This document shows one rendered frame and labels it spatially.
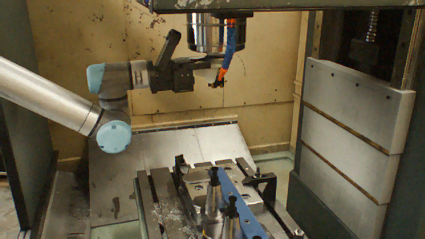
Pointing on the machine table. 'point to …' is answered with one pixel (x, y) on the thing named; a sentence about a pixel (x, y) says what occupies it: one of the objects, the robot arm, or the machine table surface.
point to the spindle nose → (212, 34)
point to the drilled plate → (254, 204)
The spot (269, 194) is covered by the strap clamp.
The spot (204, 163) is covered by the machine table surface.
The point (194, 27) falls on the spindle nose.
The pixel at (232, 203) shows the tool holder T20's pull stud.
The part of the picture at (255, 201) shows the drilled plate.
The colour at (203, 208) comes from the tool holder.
